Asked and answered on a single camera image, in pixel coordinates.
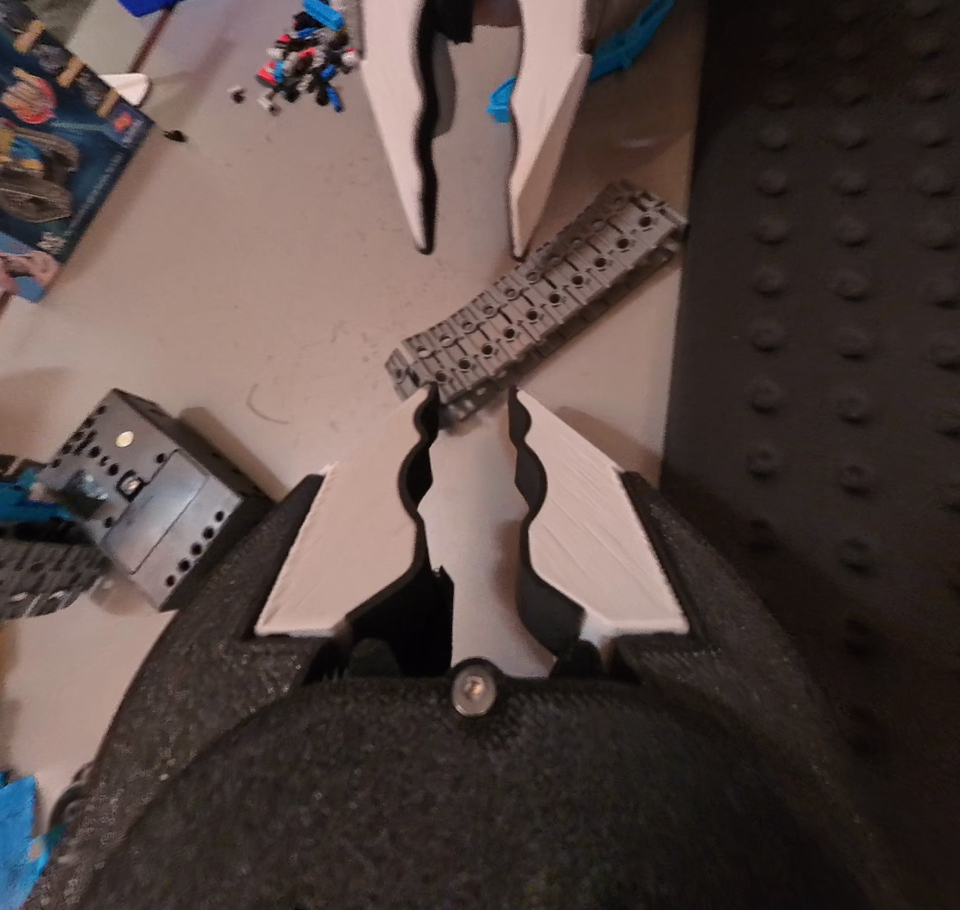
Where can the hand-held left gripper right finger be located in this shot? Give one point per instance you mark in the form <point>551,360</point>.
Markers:
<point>607,550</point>

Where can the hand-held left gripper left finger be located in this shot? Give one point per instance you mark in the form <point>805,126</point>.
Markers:
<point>337,542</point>

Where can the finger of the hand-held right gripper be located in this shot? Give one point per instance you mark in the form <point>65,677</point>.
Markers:
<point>551,62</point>
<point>390,62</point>

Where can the black motor battery block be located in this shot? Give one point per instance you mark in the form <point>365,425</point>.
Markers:
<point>150,505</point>

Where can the grey toy track belt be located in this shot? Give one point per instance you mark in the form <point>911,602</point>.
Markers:
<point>540,302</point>

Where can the short blue toy beam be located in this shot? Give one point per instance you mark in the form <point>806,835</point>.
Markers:
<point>19,827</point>

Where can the person's right hand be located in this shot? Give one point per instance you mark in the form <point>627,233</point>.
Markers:
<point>499,6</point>

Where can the pile of red black bricks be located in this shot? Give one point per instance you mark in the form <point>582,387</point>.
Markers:
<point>311,54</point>

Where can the blue brick separator tool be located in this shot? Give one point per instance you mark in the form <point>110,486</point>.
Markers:
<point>630,36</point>

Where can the white rounded board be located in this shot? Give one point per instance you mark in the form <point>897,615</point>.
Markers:
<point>127,88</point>

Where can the black dimpled pad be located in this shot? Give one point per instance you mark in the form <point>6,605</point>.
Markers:
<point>825,400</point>

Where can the blue robot kit box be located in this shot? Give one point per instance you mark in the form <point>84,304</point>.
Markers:
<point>52,144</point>

